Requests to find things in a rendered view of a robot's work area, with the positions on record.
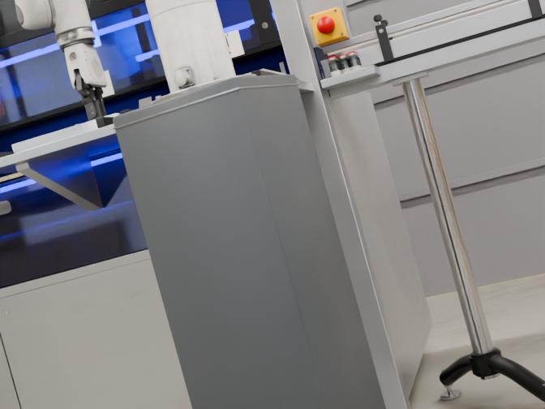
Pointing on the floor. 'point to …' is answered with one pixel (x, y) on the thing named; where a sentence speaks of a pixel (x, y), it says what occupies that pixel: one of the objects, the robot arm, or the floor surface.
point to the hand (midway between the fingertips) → (96, 111)
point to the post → (341, 200)
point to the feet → (488, 363)
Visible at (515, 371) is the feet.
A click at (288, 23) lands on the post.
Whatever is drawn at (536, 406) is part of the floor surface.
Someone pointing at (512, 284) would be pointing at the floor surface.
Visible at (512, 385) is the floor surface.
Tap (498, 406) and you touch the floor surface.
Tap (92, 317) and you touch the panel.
